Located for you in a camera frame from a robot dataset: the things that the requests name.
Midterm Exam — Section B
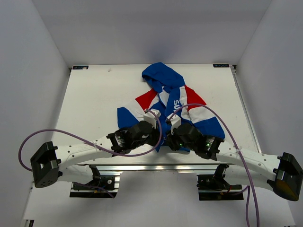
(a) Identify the blue white red jacket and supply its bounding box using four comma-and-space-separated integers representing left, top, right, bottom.
117, 62, 225, 139

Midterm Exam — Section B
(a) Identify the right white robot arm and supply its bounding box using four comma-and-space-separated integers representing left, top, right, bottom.
166, 123, 303, 201

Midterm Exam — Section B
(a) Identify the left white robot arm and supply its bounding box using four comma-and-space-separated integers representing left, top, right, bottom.
30, 121, 161, 189

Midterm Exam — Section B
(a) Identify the right blue corner label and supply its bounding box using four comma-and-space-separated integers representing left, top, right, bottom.
213, 63, 230, 68

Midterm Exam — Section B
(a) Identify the blue corner label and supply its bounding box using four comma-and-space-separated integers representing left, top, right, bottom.
213, 63, 230, 68
72, 65, 89, 70

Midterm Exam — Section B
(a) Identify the left blue corner label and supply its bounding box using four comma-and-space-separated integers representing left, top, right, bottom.
72, 65, 89, 70

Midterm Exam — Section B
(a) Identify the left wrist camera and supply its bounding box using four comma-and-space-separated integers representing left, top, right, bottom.
143, 109, 161, 128

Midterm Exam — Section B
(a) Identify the aluminium table front rail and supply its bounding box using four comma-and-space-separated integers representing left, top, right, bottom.
89, 164, 219, 172

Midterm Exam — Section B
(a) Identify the aluminium table rail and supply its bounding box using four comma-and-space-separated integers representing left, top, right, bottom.
89, 164, 219, 172
230, 65, 262, 153

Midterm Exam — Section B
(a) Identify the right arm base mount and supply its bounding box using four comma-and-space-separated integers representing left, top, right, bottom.
196, 175, 244, 201

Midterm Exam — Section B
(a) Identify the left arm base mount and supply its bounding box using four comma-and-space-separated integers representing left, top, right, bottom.
69, 172, 121, 199

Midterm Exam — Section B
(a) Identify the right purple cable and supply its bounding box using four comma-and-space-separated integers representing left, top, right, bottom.
165, 103, 260, 227

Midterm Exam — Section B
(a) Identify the aluminium table right rail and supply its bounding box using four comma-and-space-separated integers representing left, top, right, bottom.
230, 65, 262, 153

